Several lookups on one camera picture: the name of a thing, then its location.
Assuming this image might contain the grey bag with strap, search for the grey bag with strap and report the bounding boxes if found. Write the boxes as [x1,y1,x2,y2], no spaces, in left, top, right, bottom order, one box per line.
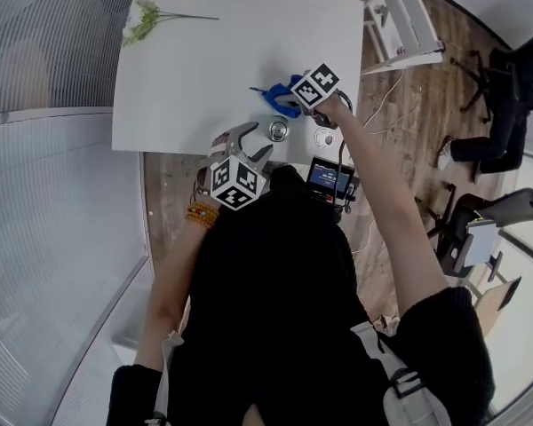
[349,321,452,426]

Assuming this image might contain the orange bead bracelet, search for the orange bead bracelet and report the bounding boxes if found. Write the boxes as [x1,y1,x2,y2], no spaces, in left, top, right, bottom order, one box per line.
[185,201,221,229]

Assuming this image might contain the black laptop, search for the black laptop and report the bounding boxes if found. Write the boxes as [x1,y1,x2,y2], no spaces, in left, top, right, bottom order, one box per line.
[497,276,523,310]

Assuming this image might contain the blue cloth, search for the blue cloth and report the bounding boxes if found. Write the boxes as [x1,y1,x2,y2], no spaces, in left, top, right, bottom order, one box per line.
[249,74,304,119]

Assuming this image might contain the black waist-mounted screen device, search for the black waist-mounted screen device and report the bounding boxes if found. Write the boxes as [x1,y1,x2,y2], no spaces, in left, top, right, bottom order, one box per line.
[305,155,359,215]

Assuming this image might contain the black office chair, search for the black office chair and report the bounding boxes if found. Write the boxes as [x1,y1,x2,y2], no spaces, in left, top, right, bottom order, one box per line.
[415,186,533,279]
[450,33,533,126]

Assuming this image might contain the white artificial flowers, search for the white artificial flowers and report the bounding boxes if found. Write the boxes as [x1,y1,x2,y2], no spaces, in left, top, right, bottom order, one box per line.
[122,0,220,47]

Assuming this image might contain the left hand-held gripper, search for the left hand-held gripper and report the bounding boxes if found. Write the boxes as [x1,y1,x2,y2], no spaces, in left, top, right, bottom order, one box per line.
[198,121,274,212]

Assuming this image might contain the person's left forearm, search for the person's left forearm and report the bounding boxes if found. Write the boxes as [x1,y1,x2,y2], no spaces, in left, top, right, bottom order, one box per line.
[132,219,214,370]

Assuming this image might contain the person's black sweater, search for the person's black sweater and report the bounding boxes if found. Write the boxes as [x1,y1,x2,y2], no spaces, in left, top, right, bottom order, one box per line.
[108,166,497,426]

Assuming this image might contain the small silver metal cup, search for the small silver metal cup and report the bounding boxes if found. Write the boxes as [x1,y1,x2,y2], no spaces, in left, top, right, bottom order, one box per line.
[267,120,292,144]

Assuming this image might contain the grey pad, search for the grey pad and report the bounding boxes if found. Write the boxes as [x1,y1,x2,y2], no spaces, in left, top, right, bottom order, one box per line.
[465,219,498,269]

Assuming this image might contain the white wooden chair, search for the white wooden chair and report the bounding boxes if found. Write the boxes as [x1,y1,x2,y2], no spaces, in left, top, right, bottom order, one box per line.
[362,0,444,77]

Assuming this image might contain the white cable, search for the white cable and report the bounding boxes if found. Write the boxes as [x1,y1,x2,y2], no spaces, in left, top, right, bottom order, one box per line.
[363,68,405,128]

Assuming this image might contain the person's right forearm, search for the person's right forearm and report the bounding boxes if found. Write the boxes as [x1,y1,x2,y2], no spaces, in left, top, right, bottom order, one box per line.
[322,98,449,323]

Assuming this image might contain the wooden desk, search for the wooden desk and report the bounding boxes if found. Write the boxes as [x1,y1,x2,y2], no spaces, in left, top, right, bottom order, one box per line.
[473,275,523,332]

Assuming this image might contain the white strap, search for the white strap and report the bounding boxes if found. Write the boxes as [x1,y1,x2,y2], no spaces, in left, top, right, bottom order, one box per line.
[153,329,186,425]

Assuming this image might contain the ribbed glass partition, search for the ribbed glass partition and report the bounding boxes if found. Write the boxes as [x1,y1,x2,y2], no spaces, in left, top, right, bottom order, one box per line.
[0,0,170,126]

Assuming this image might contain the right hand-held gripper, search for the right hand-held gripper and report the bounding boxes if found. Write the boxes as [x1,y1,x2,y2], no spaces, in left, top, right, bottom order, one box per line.
[273,62,341,130]

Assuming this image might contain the round white disc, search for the round white disc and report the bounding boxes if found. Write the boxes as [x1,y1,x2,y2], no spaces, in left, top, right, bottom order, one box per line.
[314,126,340,150]

